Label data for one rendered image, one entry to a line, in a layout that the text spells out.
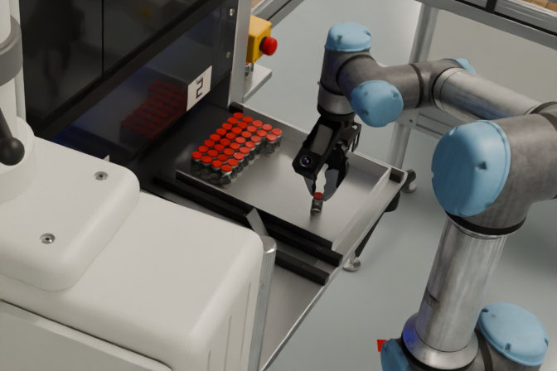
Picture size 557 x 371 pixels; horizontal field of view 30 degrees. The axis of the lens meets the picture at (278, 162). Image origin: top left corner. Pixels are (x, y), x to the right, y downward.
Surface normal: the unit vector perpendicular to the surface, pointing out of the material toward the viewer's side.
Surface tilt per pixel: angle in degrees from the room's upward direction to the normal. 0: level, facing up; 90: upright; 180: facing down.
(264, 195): 0
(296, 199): 0
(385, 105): 90
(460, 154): 83
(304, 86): 0
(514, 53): 90
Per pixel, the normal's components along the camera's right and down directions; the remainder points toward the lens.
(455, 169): -0.91, 0.04
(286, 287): 0.11, -0.77
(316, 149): -0.20, -0.41
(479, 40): -0.47, 0.52
